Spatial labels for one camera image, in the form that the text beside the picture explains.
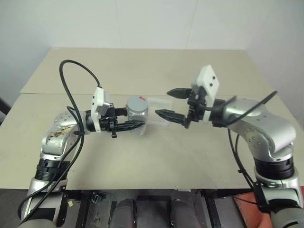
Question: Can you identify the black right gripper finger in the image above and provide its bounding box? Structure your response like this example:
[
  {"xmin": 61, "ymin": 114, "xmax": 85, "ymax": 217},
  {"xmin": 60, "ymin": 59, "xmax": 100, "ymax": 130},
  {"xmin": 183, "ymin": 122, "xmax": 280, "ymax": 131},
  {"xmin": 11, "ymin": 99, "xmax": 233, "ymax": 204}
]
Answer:
[
  {"xmin": 166, "ymin": 87, "xmax": 192, "ymax": 100},
  {"xmin": 154, "ymin": 109, "xmax": 189, "ymax": 129}
]

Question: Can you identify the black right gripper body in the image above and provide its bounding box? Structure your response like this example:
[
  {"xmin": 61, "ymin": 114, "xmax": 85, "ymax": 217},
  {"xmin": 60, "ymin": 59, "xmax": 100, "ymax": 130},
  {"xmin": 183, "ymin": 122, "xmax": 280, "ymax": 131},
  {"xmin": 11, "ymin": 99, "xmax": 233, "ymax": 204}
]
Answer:
[{"xmin": 186, "ymin": 86, "xmax": 211, "ymax": 124}]

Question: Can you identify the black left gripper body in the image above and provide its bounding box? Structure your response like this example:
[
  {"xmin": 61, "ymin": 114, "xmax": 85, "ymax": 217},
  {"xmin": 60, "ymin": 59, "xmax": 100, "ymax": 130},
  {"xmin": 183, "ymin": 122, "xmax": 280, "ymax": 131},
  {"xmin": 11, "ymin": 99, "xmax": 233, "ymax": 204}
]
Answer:
[{"xmin": 99, "ymin": 106, "xmax": 119, "ymax": 140}]

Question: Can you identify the clear plastic jar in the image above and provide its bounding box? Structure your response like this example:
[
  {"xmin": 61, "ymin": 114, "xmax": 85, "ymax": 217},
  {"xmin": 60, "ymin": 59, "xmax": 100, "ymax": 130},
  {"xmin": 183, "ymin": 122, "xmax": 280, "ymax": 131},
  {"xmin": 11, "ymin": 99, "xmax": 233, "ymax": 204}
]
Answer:
[{"xmin": 125, "ymin": 96, "xmax": 150, "ymax": 137}]

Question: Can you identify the grey jar lid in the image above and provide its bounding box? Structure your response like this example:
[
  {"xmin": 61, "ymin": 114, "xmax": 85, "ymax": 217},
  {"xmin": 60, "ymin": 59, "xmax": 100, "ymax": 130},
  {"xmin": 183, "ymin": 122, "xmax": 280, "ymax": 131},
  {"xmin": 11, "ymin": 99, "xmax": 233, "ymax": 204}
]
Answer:
[{"xmin": 125, "ymin": 95, "xmax": 149, "ymax": 113}]

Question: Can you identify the clear plastic zip bag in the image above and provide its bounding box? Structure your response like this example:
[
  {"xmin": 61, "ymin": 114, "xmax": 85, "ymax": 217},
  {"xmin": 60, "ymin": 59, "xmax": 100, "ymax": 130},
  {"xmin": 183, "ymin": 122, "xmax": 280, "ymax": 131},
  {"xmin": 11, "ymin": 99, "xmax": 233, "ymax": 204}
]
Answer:
[{"xmin": 146, "ymin": 96, "xmax": 173, "ymax": 128}]

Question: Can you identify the small silver black connector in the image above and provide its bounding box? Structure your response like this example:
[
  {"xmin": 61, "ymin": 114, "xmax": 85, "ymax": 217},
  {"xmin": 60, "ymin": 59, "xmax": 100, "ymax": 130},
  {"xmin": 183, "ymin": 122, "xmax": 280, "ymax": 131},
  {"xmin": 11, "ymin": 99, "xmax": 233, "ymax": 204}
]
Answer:
[{"xmin": 91, "ymin": 193, "xmax": 106, "ymax": 204}]

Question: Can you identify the dark grey rounded cylinder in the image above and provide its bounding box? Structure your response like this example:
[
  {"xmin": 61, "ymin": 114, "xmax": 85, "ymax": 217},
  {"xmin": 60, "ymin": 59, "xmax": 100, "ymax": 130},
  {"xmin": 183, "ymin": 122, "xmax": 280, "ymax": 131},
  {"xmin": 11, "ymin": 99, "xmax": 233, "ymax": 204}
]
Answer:
[
  {"xmin": 169, "ymin": 199, "xmax": 199, "ymax": 228},
  {"xmin": 111, "ymin": 199, "xmax": 138, "ymax": 228}
]

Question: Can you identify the black chair part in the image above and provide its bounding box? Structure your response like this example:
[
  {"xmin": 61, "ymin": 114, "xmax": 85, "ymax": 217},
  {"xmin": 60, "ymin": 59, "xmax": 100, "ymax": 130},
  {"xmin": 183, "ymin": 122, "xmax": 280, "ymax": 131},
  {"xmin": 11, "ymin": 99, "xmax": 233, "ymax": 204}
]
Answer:
[{"xmin": 0, "ymin": 97, "xmax": 11, "ymax": 126}]

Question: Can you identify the red orange cloth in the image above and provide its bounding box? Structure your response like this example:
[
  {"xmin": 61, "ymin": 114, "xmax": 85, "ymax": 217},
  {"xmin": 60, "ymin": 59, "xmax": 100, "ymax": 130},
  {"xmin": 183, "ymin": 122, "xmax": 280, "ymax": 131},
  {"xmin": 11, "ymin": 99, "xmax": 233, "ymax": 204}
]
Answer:
[{"xmin": 233, "ymin": 192, "xmax": 265, "ymax": 228}]

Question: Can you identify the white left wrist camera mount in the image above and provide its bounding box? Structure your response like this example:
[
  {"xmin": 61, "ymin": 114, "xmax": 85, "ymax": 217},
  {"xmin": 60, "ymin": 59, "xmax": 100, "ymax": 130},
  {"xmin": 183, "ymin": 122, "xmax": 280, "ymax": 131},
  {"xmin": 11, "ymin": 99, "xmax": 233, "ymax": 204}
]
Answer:
[{"xmin": 91, "ymin": 87, "xmax": 113, "ymax": 135}]

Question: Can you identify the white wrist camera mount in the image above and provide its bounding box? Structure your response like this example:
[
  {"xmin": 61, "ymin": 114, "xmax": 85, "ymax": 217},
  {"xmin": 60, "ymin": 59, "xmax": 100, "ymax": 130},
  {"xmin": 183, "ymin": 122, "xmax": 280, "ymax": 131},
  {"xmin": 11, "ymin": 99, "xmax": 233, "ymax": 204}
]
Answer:
[
  {"xmin": 91, "ymin": 87, "xmax": 113, "ymax": 135},
  {"xmin": 190, "ymin": 64, "xmax": 220, "ymax": 122}
]

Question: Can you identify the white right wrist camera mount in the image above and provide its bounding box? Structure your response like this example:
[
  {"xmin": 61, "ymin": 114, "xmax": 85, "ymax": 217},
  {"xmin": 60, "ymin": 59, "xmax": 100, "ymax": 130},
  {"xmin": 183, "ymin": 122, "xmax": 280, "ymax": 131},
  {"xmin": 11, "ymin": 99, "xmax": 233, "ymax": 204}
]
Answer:
[{"xmin": 190, "ymin": 64, "xmax": 220, "ymax": 122}]

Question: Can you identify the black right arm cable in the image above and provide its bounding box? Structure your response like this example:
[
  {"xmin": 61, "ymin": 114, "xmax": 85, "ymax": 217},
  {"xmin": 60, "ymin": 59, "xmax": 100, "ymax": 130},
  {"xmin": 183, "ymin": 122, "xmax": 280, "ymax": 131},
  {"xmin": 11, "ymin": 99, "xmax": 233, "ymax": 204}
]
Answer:
[{"xmin": 203, "ymin": 91, "xmax": 278, "ymax": 214}]

